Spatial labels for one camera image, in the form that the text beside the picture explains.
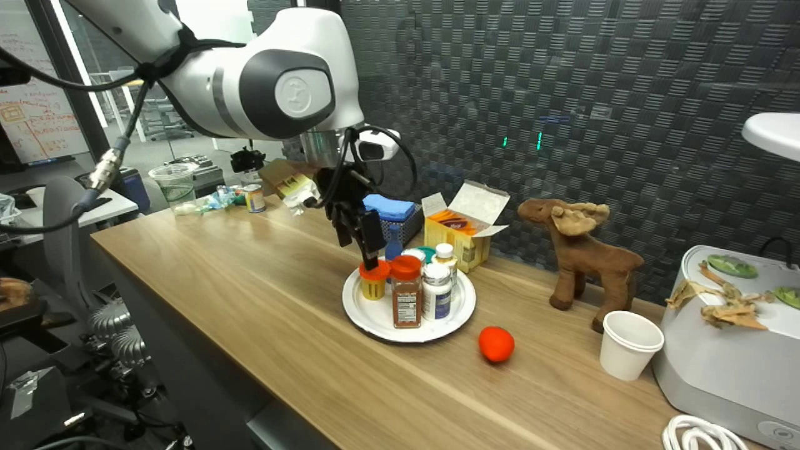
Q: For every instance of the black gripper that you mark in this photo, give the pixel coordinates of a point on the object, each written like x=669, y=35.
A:
x=349, y=195

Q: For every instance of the yellow tub orange lid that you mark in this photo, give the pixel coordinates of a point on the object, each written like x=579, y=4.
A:
x=372, y=281

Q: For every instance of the spice jar red lid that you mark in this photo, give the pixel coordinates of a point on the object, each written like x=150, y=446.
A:
x=407, y=294

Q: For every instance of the orange toy tomato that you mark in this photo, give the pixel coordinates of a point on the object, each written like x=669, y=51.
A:
x=496, y=344

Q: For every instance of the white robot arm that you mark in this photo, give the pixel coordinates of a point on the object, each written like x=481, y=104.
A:
x=275, y=78

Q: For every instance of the white paper plate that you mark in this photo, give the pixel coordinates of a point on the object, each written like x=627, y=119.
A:
x=376, y=316

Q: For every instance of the blue sponge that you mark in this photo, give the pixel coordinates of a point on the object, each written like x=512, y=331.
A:
x=390, y=206

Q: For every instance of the yellow open carton box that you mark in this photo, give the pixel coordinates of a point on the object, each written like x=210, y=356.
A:
x=464, y=234

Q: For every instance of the small tin can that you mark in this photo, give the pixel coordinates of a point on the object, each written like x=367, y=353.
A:
x=252, y=198

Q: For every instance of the black stand device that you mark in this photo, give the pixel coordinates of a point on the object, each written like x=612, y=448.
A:
x=249, y=159

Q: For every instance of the teal plastic packet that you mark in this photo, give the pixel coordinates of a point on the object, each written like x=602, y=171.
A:
x=214, y=200

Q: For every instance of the white bucket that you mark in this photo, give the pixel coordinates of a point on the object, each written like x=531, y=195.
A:
x=172, y=178

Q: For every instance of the brown plush moose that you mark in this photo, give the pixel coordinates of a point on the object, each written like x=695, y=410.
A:
x=591, y=258

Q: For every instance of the white paper cup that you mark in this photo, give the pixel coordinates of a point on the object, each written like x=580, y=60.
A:
x=627, y=344

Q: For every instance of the white container with leaves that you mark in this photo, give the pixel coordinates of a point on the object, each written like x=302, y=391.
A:
x=734, y=358

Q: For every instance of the white raised platform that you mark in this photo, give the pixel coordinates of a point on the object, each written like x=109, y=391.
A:
x=776, y=134

